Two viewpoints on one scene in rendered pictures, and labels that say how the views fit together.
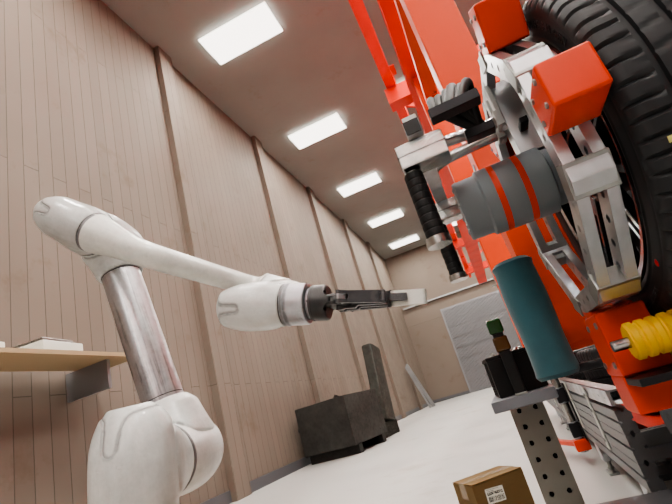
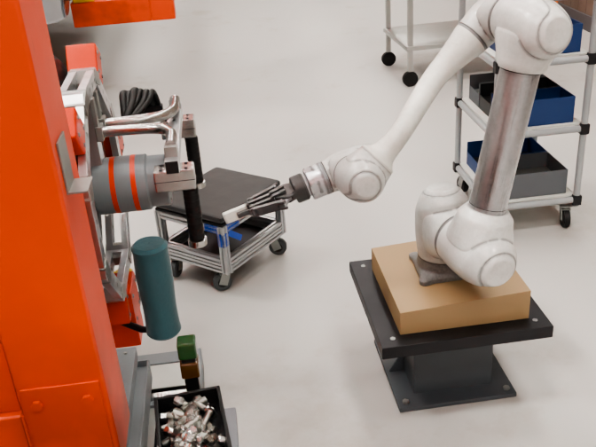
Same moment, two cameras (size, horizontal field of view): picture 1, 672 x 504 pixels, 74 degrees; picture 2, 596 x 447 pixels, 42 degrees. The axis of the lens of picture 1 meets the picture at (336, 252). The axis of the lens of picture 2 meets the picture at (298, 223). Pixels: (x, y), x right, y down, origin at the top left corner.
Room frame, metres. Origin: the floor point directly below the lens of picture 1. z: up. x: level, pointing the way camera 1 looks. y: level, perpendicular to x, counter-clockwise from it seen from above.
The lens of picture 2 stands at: (2.66, -0.61, 1.60)
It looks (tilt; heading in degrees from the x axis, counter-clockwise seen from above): 27 degrees down; 159
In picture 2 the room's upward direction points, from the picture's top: 4 degrees counter-clockwise
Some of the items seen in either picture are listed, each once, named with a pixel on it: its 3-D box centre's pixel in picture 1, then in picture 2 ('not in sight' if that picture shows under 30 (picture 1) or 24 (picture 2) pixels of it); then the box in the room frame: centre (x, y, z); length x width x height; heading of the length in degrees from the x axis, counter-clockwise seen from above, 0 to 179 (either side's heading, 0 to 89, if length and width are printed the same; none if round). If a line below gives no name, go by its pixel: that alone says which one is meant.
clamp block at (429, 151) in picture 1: (422, 154); (177, 126); (0.74, -0.21, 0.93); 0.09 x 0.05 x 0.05; 74
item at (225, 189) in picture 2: not in sight; (223, 227); (-0.08, 0.09, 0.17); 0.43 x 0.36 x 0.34; 124
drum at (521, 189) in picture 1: (510, 193); (127, 184); (0.87, -0.38, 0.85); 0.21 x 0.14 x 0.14; 74
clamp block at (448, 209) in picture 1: (446, 211); (175, 176); (1.07, -0.30, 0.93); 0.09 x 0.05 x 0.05; 74
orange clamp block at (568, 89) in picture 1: (566, 91); (108, 142); (0.54, -0.37, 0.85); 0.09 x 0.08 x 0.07; 164
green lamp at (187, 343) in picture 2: (494, 326); (186, 347); (1.31, -0.37, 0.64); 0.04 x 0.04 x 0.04; 74
